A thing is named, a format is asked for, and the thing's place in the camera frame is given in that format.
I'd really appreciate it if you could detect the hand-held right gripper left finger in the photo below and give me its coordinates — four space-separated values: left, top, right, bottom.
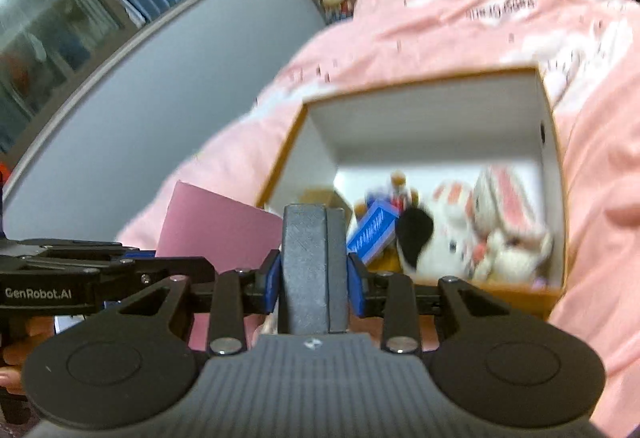
119 249 282 357

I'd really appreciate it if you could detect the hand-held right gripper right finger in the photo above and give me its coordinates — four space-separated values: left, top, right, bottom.
347 252 507 355

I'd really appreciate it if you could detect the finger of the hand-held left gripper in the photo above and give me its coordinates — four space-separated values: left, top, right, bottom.
0 239 157 270
97 257 217 305

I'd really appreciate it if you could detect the blue card box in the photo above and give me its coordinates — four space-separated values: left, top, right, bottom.
346 198 401 265

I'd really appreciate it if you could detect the pink paper card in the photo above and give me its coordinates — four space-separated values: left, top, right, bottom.
155 181 284 262

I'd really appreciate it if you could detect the small gold box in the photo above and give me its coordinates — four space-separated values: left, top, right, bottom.
299 188 354 220

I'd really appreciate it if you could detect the black and white plush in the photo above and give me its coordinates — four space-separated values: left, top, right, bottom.
395 181 482 277

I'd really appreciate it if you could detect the white crochet plush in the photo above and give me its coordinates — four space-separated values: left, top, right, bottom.
472 165 557 285

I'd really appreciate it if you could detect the orange cardboard box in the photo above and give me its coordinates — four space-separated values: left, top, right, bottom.
255 66 569 320

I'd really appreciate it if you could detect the person's left hand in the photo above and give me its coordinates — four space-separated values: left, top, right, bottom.
0 316 59 397

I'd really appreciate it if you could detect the pink printed blanket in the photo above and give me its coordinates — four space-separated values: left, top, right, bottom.
115 0 640 438

